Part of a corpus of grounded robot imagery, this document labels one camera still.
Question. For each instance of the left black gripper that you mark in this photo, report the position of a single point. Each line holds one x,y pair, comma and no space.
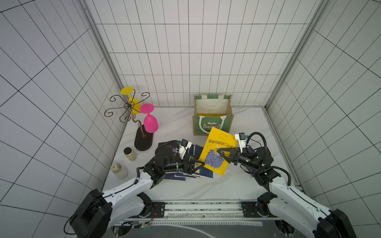
190,168

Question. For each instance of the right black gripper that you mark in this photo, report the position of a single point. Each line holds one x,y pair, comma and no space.
234,156

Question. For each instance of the yellow book purple picture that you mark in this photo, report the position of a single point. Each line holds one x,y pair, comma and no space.
213,160

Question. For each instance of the green jute canvas bag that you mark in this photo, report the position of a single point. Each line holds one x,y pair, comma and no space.
212,111

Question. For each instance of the yellow book plain cover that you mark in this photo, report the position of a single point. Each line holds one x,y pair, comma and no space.
209,115

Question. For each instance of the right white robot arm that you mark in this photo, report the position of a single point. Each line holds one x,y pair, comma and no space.
317,221

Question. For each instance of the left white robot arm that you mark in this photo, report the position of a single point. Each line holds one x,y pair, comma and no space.
99,211

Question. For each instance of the blue book yellow label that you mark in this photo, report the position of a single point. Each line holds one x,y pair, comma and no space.
196,151

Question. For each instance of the navy book at bottom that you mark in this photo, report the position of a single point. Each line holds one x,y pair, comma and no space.
172,177

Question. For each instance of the metal scroll glass rack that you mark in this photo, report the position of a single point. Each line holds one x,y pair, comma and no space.
143,139

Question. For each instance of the pink plastic wine glass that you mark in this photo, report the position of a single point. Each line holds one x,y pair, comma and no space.
150,122

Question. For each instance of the small jar black lid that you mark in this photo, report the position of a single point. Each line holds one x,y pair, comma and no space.
130,154

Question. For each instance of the white jar white lid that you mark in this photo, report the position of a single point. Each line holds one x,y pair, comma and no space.
119,171

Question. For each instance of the yellow plastic wine glass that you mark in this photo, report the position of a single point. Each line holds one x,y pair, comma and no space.
135,103

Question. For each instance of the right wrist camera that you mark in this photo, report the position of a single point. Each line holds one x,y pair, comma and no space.
241,139

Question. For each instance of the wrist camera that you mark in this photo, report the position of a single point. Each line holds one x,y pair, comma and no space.
184,147
241,139

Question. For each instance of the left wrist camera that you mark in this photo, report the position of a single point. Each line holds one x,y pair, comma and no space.
184,147

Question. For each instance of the aluminium mounting rail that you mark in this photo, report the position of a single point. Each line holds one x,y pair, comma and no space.
205,209

